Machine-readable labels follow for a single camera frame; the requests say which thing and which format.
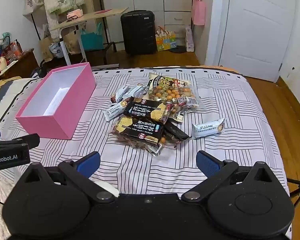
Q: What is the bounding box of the wooden cabinet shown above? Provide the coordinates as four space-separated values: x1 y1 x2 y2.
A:
0 49 39 81

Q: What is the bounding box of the black bag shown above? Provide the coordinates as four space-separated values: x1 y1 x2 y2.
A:
31 60 50 78

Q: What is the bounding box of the beige fuzzy blanket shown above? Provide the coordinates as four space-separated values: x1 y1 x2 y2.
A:
0 174 17 207

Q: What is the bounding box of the black suitcase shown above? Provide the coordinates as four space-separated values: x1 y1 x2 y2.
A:
120 10 155 55

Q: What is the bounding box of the white door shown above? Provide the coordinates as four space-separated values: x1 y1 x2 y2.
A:
219 0 298 83

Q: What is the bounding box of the brown paper bag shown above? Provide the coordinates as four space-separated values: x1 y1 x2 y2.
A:
39 36 55 62

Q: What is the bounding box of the pink tissue box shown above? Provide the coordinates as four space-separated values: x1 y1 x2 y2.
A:
66 9 83 20

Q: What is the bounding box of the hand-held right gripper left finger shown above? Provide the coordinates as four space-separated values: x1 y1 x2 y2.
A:
21 151 117 205

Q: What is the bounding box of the clear mixed snack bag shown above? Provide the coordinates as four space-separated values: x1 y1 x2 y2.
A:
147 72 200 105

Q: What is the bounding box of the pink-rimmed clear plastic bin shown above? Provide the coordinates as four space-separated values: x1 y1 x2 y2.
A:
15 62 96 140

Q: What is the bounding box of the white plastic pack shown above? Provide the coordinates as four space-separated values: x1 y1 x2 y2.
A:
185 26 195 52

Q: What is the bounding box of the black tripod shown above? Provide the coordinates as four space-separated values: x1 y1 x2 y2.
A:
287 177 300 207

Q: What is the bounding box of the wooden rolling table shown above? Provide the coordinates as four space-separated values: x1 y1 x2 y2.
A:
49 7 129 67

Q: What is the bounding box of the white blue snack bar packet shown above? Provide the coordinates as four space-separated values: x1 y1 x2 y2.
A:
191 118 226 140

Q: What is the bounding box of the pink paper bag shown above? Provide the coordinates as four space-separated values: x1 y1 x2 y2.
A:
191 0 206 26

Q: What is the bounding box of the teal bag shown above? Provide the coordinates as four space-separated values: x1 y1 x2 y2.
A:
80 22 104 52

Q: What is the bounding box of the grey yellow quilt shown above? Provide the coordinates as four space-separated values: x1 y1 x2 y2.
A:
0 77 28 130

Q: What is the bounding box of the black round floor item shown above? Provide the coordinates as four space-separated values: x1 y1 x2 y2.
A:
169 45 187 54

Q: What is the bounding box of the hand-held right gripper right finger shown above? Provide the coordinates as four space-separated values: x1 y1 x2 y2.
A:
181 150 278 203

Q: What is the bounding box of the canvas tote bag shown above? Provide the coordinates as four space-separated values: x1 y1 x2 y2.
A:
22 0 44 16

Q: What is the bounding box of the striped bed sheet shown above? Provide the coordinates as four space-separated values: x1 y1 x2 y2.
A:
0 66 290 198

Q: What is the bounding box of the clear orange snack bag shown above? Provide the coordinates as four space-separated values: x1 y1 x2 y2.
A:
162 95 200 123

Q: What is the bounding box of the white brown snack bar packet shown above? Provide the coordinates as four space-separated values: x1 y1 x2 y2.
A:
111 85 131 104

